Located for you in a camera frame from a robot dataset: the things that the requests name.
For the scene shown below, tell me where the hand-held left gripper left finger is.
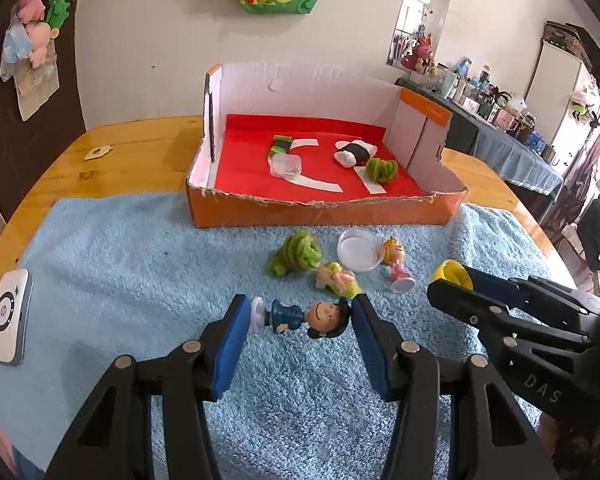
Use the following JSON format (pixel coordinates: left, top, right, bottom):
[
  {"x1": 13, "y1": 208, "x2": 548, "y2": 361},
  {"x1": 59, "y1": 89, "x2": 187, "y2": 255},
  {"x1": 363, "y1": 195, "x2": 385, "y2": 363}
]
[{"x1": 45, "y1": 294, "x2": 253, "y2": 480}]

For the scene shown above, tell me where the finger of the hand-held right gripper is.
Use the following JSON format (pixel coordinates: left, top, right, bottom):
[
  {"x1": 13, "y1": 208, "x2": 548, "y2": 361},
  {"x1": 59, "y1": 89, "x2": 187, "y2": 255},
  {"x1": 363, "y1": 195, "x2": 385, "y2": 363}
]
[
  {"x1": 462, "y1": 266, "x2": 600, "y2": 318},
  {"x1": 426, "y1": 278, "x2": 598, "y2": 376}
]

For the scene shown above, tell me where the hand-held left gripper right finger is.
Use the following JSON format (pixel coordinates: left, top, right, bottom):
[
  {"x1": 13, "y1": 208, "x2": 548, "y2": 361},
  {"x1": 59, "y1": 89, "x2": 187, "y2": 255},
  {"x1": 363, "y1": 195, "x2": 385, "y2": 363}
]
[{"x1": 351, "y1": 293, "x2": 556, "y2": 480}]

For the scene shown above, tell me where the yellow cup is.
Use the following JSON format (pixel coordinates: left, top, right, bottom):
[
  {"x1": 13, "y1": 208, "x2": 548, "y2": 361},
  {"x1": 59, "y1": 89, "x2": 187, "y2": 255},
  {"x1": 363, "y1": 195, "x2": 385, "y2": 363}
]
[{"x1": 431, "y1": 259, "x2": 473, "y2": 291}]

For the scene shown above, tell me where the black-haired doll figure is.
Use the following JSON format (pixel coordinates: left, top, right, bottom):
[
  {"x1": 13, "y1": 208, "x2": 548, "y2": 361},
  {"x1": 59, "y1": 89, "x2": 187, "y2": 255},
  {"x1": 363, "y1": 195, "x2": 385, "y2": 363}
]
[{"x1": 249, "y1": 296, "x2": 353, "y2": 342}]

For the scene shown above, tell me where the blonde doll figure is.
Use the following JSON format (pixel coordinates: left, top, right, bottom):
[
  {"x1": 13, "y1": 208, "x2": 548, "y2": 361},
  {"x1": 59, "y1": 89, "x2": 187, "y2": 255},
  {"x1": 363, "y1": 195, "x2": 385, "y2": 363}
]
[{"x1": 381, "y1": 237, "x2": 416, "y2": 294}]

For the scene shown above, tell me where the pink and yellow fuzzy toy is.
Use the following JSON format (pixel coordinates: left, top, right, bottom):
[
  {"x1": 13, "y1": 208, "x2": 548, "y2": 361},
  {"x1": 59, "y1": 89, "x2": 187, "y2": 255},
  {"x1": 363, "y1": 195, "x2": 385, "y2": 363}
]
[{"x1": 315, "y1": 261, "x2": 363, "y2": 298}]

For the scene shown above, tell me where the clear round plastic dish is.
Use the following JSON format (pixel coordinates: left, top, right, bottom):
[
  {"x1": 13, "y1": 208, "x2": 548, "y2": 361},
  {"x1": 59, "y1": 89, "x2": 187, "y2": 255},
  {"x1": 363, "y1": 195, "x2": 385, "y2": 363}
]
[{"x1": 337, "y1": 227, "x2": 385, "y2": 273}]

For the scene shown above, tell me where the green fuzzy toy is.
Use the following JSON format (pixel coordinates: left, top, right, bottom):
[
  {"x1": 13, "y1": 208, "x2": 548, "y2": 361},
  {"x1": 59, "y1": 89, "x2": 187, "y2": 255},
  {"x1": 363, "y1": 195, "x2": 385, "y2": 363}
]
[
  {"x1": 266, "y1": 229, "x2": 323, "y2": 277},
  {"x1": 364, "y1": 157, "x2": 400, "y2": 184}
]

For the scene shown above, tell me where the orange cardboard box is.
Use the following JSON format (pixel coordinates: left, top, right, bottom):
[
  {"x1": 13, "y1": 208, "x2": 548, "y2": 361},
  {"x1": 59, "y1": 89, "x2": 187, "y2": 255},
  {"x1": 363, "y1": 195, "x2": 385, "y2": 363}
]
[{"x1": 185, "y1": 62, "x2": 468, "y2": 229}]

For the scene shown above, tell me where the black roll with white ends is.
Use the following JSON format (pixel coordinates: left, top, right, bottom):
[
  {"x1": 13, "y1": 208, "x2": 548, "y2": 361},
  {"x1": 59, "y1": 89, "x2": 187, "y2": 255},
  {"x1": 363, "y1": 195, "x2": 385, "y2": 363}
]
[{"x1": 333, "y1": 140, "x2": 378, "y2": 168}]

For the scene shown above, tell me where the clear square plastic container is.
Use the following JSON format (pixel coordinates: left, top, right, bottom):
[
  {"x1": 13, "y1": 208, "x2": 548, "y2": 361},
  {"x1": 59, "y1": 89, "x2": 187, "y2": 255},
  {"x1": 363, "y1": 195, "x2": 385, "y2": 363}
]
[{"x1": 270, "y1": 154, "x2": 303, "y2": 179}]

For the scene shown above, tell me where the black roll with green ends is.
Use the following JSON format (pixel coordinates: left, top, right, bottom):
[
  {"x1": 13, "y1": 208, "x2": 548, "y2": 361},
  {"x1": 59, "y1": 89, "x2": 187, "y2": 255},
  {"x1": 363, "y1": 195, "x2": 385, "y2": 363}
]
[{"x1": 266, "y1": 135, "x2": 294, "y2": 161}]

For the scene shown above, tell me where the dark jacket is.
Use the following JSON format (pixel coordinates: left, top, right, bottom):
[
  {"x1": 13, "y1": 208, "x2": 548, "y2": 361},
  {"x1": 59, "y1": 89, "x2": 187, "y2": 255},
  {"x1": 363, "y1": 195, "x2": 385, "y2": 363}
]
[{"x1": 577, "y1": 195, "x2": 600, "y2": 273}]

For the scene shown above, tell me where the light blue towel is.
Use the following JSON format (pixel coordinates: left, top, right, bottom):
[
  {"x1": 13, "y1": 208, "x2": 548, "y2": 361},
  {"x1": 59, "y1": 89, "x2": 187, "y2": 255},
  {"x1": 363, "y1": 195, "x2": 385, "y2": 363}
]
[{"x1": 0, "y1": 192, "x2": 581, "y2": 480}]

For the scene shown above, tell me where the side table with blue cloth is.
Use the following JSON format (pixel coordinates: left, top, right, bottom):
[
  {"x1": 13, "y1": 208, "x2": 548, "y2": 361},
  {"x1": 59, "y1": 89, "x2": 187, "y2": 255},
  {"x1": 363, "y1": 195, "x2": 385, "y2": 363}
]
[{"x1": 395, "y1": 77, "x2": 565, "y2": 196}]

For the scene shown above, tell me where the green hanging toy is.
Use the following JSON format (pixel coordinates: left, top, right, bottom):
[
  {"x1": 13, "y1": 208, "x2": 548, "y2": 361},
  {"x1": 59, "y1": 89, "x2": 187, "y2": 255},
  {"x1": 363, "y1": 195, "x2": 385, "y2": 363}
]
[{"x1": 570, "y1": 95, "x2": 600, "y2": 123}]

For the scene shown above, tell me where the white refrigerator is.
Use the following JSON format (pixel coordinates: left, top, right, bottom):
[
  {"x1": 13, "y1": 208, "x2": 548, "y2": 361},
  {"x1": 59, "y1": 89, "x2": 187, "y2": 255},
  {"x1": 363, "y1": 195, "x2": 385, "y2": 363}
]
[{"x1": 525, "y1": 42, "x2": 600, "y2": 161}]

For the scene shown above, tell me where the small white device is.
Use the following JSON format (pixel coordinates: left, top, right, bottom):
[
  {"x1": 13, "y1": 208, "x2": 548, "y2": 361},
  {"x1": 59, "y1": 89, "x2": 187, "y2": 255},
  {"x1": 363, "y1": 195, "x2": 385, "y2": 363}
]
[{"x1": 0, "y1": 268, "x2": 33, "y2": 366}]

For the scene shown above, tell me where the pink dragon plush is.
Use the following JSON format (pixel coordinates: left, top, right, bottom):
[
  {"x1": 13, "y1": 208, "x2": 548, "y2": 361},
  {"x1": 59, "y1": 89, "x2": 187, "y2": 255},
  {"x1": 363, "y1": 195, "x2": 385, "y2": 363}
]
[{"x1": 400, "y1": 32, "x2": 436, "y2": 73}]

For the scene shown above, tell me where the patterned brown bag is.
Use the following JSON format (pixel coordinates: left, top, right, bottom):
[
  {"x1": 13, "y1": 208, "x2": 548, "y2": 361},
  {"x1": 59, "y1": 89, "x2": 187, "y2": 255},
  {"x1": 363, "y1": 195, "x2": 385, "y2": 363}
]
[{"x1": 542, "y1": 21, "x2": 588, "y2": 53}]

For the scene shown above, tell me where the black bag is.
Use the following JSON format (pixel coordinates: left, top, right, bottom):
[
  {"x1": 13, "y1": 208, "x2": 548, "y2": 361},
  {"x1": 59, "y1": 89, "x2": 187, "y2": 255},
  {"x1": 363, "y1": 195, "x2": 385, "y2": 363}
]
[{"x1": 565, "y1": 22, "x2": 600, "y2": 76}]

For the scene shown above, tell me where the pink plush toy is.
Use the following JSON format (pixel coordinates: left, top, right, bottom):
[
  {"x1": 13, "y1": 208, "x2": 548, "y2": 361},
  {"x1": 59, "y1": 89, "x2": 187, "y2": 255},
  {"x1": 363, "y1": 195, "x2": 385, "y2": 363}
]
[
  {"x1": 17, "y1": 0, "x2": 48, "y2": 23},
  {"x1": 27, "y1": 21, "x2": 61, "y2": 68}
]

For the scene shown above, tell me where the clear plastic bag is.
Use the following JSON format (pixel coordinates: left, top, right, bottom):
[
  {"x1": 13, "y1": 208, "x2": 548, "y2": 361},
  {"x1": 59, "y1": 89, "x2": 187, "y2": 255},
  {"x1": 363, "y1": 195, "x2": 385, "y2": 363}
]
[{"x1": 0, "y1": 27, "x2": 33, "y2": 83}]

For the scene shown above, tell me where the green plush toy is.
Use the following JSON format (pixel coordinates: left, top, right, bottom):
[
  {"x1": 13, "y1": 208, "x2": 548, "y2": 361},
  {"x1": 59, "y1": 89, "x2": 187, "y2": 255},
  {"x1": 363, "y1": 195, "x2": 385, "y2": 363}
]
[{"x1": 45, "y1": 0, "x2": 72, "y2": 31}]

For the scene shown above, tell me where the wall mirror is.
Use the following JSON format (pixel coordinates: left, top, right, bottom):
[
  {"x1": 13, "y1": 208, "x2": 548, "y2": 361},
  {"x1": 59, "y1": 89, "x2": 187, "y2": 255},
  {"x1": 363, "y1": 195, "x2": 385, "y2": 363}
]
[{"x1": 386, "y1": 0, "x2": 458, "y2": 73}]

